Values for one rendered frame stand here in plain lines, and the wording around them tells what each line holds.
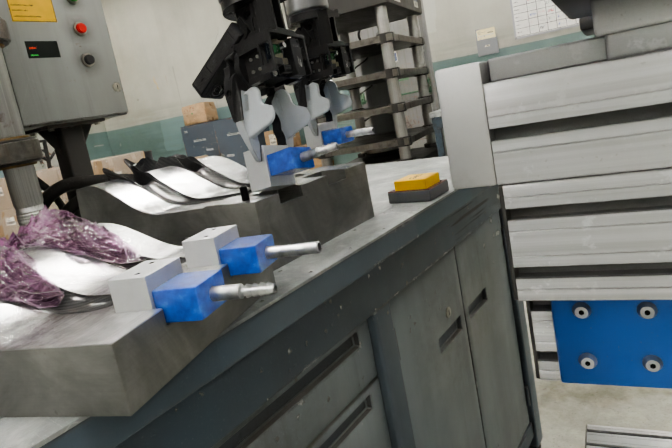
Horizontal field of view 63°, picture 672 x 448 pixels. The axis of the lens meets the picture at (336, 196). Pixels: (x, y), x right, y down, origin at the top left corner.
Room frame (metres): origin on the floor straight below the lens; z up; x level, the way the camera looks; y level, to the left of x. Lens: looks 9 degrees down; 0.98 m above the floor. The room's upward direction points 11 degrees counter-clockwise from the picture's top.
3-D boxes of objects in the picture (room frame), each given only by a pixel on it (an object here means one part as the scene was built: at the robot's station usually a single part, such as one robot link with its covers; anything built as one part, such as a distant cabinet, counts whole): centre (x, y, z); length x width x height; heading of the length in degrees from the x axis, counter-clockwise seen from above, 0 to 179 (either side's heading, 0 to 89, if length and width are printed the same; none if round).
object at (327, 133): (1.00, -0.03, 0.93); 0.13 x 0.05 x 0.05; 54
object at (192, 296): (0.43, 0.12, 0.86); 0.13 x 0.05 x 0.05; 72
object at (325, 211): (0.90, 0.22, 0.87); 0.50 x 0.26 x 0.14; 54
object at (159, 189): (0.88, 0.22, 0.92); 0.35 x 0.16 x 0.09; 54
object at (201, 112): (8.14, 1.72, 1.26); 0.42 x 0.33 x 0.29; 66
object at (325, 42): (1.01, -0.02, 1.09); 0.09 x 0.08 x 0.12; 54
